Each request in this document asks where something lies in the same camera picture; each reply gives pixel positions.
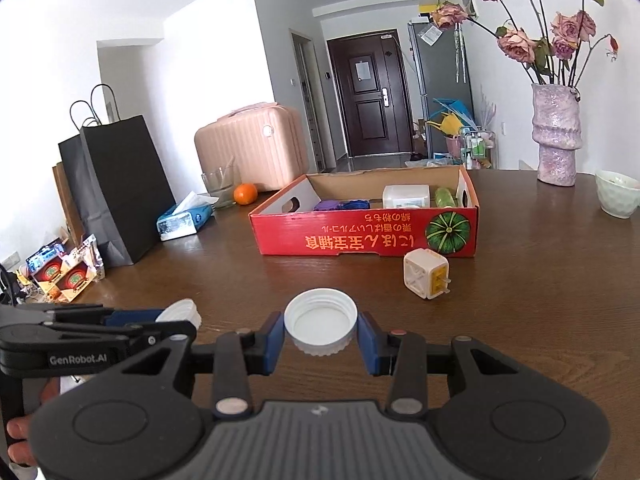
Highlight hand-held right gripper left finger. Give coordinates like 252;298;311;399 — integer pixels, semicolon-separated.
107;311;287;419

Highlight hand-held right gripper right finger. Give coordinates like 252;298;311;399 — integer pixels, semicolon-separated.
357;311;541;419

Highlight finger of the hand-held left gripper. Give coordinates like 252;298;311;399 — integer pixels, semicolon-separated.
117;316;202;359
45;304;167;329

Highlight red cardboard box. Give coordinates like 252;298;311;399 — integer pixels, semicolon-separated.
248;166;480;259

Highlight purple ribbed plastic lid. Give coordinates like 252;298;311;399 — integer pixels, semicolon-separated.
314;199;371;211

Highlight white translucent plastic container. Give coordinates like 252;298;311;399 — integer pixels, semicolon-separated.
382;184;431;209

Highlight person's left hand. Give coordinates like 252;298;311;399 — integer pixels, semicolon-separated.
6;377;62;467

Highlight colourful snack box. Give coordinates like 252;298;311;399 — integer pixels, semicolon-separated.
52;267;96;303

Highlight red label snack packet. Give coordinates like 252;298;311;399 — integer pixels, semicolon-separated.
31;260;67;287

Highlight clear plastic snack packet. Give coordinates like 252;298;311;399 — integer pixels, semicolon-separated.
75;234;106;281

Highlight beige cube plug adapter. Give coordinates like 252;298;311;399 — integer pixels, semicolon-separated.
403;250;453;301

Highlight blue tissue box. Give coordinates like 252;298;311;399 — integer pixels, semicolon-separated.
156;191;220;242

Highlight black paper bag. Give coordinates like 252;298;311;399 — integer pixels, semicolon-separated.
58;84;177;267

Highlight brown paper bag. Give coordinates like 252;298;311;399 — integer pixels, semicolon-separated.
51;161;86;246

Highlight clear glass cup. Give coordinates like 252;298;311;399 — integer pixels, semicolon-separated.
201;165;237;209

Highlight pink hard-shell suitcase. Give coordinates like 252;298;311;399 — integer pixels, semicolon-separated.
194;101;310;192

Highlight clear acrylic cart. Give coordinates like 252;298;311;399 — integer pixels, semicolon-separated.
460;127;496;170

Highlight blue and yellow toy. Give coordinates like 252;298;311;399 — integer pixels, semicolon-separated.
432;97;476;137

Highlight dark brown door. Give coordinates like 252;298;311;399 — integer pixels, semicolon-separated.
327;30;413;157

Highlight pale pink decorative branches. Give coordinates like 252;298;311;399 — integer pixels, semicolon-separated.
472;85;498;131

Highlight grey refrigerator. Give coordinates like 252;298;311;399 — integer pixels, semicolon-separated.
407;19;475;156

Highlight pink ceramic vase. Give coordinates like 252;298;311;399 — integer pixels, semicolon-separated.
531;82;583;187

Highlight pale green ceramic bowl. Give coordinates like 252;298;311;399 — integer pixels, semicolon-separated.
595;170;640;219

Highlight folded clear umbrella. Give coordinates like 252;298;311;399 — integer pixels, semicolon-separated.
452;25;468;83

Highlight dried pink rose bouquet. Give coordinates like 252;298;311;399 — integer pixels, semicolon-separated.
430;0;621;86

